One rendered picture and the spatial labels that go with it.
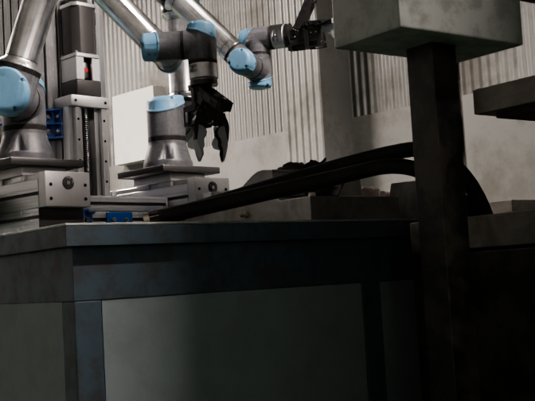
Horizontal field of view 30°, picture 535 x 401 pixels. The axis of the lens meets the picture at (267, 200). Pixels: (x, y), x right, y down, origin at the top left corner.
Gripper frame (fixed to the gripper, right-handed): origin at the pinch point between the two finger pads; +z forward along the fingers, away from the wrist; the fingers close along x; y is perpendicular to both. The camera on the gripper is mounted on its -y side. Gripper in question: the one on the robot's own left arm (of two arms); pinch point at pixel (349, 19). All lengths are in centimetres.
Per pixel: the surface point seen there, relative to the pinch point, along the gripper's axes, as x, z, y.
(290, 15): -268, -99, -40
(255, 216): 85, -6, 51
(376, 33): 138, 37, 20
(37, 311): 146, -26, 61
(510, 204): 15, 44, 58
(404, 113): -257, -36, 24
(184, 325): 137, -2, 66
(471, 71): -241, 6, 7
